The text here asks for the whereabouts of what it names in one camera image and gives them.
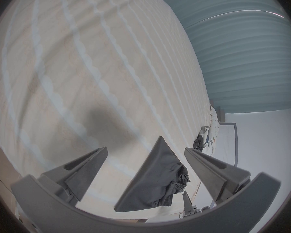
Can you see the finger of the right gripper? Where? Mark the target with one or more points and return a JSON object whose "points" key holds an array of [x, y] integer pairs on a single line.
{"points": [[186, 199]]}

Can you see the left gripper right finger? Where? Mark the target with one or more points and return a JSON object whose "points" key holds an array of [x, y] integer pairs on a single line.
{"points": [[215, 173]]}

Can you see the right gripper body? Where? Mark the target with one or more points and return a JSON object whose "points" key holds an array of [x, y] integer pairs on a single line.
{"points": [[191, 210]]}

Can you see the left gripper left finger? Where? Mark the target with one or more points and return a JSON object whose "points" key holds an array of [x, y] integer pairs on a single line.
{"points": [[75, 171]]}

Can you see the black T-shirt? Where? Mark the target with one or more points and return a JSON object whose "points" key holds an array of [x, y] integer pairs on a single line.
{"points": [[150, 178]]}

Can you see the pile of clothes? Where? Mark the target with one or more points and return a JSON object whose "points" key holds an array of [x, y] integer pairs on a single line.
{"points": [[207, 136]]}

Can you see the bed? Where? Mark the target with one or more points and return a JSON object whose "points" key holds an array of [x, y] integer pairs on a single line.
{"points": [[87, 69]]}

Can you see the black shiny garment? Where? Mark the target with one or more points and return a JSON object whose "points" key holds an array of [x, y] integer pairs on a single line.
{"points": [[197, 143]]}

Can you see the white printed pillow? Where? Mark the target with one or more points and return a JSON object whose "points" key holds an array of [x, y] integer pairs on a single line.
{"points": [[215, 125]]}

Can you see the grey bedside table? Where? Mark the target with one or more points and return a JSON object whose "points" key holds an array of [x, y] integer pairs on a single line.
{"points": [[222, 115]]}

